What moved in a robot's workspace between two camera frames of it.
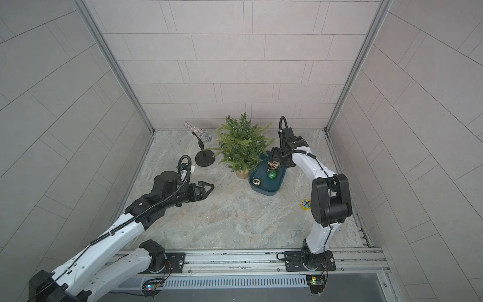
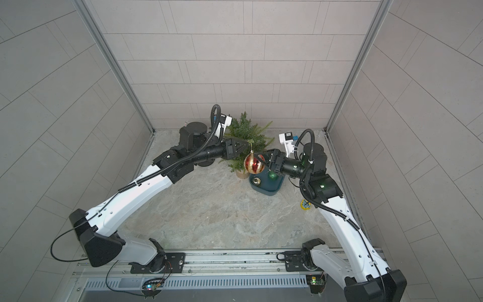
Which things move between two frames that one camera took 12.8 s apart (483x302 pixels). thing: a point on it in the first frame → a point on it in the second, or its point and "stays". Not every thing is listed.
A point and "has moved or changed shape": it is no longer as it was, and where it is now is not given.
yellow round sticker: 305,204 stays
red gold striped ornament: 273,165 has moved or changed shape
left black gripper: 199,195 → 228,148
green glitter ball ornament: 272,175 stays
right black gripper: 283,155 stays
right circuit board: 316,283 stays
